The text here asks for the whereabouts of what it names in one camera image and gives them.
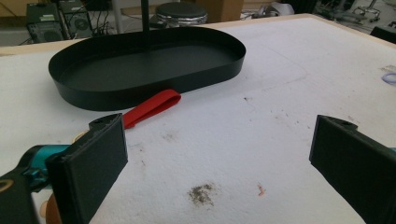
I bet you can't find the round black stool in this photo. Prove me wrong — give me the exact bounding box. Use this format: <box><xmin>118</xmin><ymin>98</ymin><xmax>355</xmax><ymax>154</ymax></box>
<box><xmin>155</xmin><ymin>2</ymin><xmax>208</xmax><ymax>27</ymax></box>

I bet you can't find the brown cardboard box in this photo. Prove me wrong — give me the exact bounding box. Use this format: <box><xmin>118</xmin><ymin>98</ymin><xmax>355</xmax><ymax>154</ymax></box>
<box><xmin>195</xmin><ymin>0</ymin><xmax>245</xmax><ymax>23</ymax></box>

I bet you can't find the black box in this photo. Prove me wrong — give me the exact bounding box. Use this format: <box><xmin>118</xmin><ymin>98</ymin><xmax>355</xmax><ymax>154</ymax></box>
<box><xmin>370</xmin><ymin>25</ymin><xmax>396</xmax><ymax>45</ymax></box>

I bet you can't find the chrome chair base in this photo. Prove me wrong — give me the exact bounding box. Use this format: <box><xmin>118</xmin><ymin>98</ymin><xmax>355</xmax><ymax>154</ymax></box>
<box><xmin>351</xmin><ymin>0</ymin><xmax>381</xmax><ymax>22</ymax></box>

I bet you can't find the black computer tower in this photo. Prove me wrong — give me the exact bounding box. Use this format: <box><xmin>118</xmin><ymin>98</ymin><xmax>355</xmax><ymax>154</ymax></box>
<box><xmin>59</xmin><ymin>0</ymin><xmax>93</xmax><ymax>39</ymax></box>
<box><xmin>25</xmin><ymin>3</ymin><xmax>64</xmax><ymax>44</ymax></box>

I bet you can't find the red strap loop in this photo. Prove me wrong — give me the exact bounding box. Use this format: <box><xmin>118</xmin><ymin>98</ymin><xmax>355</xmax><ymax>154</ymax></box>
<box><xmin>122</xmin><ymin>89</ymin><xmax>182</xmax><ymax>130</ymax></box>

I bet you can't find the white post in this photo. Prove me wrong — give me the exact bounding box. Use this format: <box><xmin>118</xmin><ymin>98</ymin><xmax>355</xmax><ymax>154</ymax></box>
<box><xmin>111</xmin><ymin>0</ymin><xmax>125</xmax><ymax>34</ymax></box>

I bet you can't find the translucent purple ring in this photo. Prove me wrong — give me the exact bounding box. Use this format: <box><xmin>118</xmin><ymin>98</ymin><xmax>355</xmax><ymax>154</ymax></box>
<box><xmin>381</xmin><ymin>72</ymin><xmax>396</xmax><ymax>85</ymax></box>

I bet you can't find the black oval tray with pole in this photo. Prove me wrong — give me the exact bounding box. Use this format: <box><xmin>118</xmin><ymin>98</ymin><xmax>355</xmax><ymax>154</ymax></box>
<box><xmin>48</xmin><ymin>0</ymin><xmax>247</xmax><ymax>112</ymax></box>

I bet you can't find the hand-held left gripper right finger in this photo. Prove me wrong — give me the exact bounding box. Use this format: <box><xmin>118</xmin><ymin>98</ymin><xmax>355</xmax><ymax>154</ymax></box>
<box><xmin>309</xmin><ymin>114</ymin><xmax>396</xmax><ymax>224</ymax></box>

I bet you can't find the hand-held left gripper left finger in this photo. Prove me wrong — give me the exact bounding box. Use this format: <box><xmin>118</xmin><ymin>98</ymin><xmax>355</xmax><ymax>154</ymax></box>
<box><xmin>46</xmin><ymin>113</ymin><xmax>129</xmax><ymax>224</ymax></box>

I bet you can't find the bundle of black cables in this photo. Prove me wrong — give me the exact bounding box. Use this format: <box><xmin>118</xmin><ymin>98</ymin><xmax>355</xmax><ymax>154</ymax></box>
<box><xmin>92</xmin><ymin>8</ymin><xmax>115</xmax><ymax>35</ymax></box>

